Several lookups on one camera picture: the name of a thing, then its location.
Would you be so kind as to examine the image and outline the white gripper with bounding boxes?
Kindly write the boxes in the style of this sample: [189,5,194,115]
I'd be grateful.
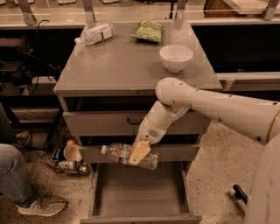
[128,116,166,165]

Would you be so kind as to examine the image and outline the clear water bottle colourful label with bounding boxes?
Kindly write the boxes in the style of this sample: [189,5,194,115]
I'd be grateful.
[101,143,159,170]

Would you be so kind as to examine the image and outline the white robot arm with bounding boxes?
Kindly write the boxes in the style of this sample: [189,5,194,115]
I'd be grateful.
[129,77,280,224]

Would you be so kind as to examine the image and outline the grey middle drawer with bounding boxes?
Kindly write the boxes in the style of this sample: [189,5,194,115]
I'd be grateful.
[80,134,200,163]

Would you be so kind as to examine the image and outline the grey open bottom drawer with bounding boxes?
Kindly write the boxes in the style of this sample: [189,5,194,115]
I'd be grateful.
[80,162,201,224]

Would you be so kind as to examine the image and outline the grey top drawer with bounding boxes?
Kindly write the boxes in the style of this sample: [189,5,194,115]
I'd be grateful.
[63,110,210,137]

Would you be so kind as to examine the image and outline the grey metal drawer cabinet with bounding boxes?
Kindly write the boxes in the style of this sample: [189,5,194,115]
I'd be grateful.
[52,20,224,224]

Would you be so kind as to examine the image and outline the water bottle white label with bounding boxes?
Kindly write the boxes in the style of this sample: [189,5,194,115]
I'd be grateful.
[74,24,115,46]

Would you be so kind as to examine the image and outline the white cup in basket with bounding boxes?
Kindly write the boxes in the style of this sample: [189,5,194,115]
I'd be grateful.
[64,144,82,162]

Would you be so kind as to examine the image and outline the red apple in basket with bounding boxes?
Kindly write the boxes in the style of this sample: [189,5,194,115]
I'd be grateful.
[66,139,77,146]

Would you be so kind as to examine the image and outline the metal can in basket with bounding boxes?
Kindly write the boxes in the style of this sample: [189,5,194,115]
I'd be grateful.
[58,160,78,171]

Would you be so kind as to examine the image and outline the blue packet in basket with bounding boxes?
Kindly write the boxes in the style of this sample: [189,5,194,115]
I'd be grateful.
[52,146,65,163]

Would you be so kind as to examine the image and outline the white ceramic bowl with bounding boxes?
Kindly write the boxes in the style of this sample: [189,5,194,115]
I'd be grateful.
[159,45,193,73]

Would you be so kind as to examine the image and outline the black chair leg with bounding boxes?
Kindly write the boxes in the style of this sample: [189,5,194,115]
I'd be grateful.
[233,185,248,204]

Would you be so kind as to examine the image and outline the grey knit sneaker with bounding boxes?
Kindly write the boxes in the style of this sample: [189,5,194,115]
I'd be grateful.
[17,195,67,217]

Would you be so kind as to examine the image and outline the green chip bag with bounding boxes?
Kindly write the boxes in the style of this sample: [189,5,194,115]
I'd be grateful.
[131,21,164,43]

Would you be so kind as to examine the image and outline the person leg in jeans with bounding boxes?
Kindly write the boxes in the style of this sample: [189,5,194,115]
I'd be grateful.
[0,104,37,208]

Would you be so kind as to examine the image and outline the wire basket on floor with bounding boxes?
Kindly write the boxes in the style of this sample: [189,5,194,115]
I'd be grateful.
[41,139,89,176]

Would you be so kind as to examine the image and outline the black cable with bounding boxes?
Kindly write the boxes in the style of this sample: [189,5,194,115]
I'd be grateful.
[17,19,60,95]

